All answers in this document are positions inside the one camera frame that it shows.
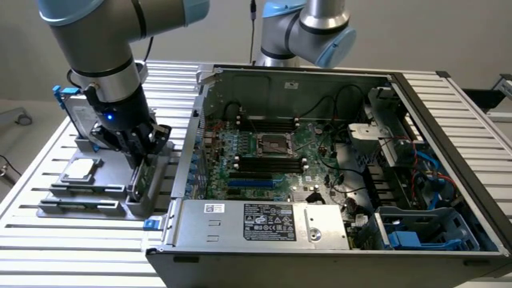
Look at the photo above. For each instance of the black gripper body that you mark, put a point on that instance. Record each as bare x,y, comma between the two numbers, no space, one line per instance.
124,111

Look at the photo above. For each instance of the green graphics card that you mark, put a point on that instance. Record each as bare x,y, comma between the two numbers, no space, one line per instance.
144,183

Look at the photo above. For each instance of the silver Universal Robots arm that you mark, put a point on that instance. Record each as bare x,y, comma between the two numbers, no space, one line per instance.
100,51

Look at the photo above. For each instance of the silver disk with blue carrier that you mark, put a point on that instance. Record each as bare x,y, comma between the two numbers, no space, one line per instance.
78,120

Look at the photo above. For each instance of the grey parts rack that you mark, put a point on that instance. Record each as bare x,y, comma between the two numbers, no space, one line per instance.
112,180

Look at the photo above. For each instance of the silver CPU chip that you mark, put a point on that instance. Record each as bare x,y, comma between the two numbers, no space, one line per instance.
82,169

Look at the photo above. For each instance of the black long expansion slot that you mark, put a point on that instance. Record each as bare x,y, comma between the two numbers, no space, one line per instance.
250,176

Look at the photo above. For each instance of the black short expansion slot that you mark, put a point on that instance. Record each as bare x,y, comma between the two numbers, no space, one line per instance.
234,191

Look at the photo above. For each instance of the grey chair castor leg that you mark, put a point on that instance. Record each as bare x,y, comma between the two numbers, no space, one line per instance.
18,115

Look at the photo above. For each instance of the black RAM slot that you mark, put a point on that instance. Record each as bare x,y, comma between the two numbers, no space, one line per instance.
272,162
270,124
270,121
272,170
270,117
272,166
272,158
270,127

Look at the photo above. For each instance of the blue expansion slot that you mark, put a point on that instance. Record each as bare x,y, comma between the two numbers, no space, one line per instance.
251,183

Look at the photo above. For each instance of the blue case latch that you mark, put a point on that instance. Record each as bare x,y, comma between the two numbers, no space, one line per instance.
151,225

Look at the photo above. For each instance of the silver power supply unit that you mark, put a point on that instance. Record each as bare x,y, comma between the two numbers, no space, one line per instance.
256,225

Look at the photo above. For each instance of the green motherboard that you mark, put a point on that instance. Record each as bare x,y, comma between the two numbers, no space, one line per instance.
312,156

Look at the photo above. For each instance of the silver chipset heatsink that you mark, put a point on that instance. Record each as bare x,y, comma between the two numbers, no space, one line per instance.
312,198

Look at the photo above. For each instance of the silver drive cage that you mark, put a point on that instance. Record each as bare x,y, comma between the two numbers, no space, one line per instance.
380,141

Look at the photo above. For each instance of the blue disk carrier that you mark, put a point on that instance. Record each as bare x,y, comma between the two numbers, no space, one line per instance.
404,240

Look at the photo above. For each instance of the black table end cap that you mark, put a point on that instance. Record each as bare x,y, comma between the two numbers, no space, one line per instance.
443,74

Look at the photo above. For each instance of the black open PC case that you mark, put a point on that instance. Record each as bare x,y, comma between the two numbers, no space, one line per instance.
400,264

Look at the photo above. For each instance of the grey-blue disk bay cage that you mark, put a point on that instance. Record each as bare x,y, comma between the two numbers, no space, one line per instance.
448,222

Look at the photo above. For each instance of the black and grey side desk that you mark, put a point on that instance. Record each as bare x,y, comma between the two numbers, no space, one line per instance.
488,96

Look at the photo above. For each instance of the CPU socket with metal frame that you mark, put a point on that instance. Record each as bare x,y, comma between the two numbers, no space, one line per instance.
275,144

